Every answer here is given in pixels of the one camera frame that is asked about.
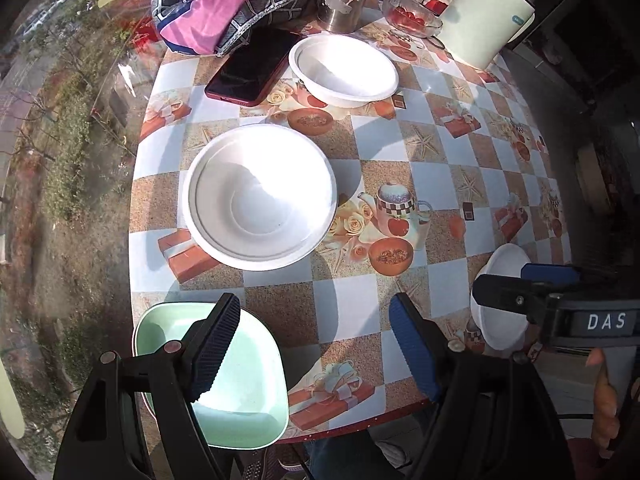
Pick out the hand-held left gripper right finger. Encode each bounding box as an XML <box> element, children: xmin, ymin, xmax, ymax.
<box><xmin>389</xmin><ymin>292</ymin><xmax>576</xmax><ymax>480</ymax></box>

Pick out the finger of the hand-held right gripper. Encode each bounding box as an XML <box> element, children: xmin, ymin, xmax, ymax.
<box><xmin>472</xmin><ymin>274</ymin><xmax>551</xmax><ymax>323</ymax></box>
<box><xmin>520</xmin><ymin>262</ymin><xmax>583</xmax><ymax>286</ymax></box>

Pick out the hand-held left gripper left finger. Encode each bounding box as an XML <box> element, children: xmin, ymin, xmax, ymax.
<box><xmin>52</xmin><ymin>292</ymin><xmax>242</xmax><ymax>480</ymax></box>

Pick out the white bowl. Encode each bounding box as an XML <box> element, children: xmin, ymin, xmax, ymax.
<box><xmin>181</xmin><ymin>125</ymin><xmax>338</xmax><ymax>271</ymax></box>
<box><xmin>288</xmin><ymin>34</ymin><xmax>400</xmax><ymax>108</ymax></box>
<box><xmin>470</xmin><ymin>243</ymin><xmax>533</xmax><ymax>351</ymax></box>

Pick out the green square plate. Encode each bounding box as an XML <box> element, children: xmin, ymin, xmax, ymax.
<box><xmin>132</xmin><ymin>301</ymin><xmax>290</xmax><ymax>450</ymax></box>

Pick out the person's right hand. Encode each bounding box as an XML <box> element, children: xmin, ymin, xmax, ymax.
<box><xmin>586</xmin><ymin>347</ymin><xmax>624</xmax><ymax>453</ymax></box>

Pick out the round beige basket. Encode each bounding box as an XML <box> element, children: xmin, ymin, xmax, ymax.
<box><xmin>575</xmin><ymin>142</ymin><xmax>618</xmax><ymax>216</ymax></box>

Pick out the white slipper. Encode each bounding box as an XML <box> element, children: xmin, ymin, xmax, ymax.
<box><xmin>372</xmin><ymin>440</ymin><xmax>408</xmax><ymax>468</ymax></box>

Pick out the dark patterned shoe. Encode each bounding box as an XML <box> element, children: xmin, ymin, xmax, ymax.
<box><xmin>240</xmin><ymin>447</ymin><xmax>306</xmax><ymax>480</ymax></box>

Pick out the person's left leg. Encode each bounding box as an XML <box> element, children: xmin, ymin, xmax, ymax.
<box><xmin>300</xmin><ymin>430</ymin><xmax>401</xmax><ymax>480</ymax></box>

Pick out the printed checkered tablecloth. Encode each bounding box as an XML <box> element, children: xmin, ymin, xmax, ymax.
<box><xmin>127</xmin><ymin>0</ymin><xmax>573</xmax><ymax>443</ymax></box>

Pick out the pale green canister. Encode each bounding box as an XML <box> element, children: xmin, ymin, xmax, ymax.
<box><xmin>440</xmin><ymin>0</ymin><xmax>536</xmax><ymax>71</ymax></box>

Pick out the red smartphone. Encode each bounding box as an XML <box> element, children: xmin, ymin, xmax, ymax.
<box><xmin>204</xmin><ymin>27</ymin><xmax>303</xmax><ymax>107</ymax></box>

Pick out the glass bowl of tomatoes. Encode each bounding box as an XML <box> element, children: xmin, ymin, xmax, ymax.
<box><xmin>381</xmin><ymin>0</ymin><xmax>443</xmax><ymax>38</ymax></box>

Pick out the checked navy pink cloth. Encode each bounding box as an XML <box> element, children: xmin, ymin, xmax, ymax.
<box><xmin>151</xmin><ymin>0</ymin><xmax>326</xmax><ymax>56</ymax></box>

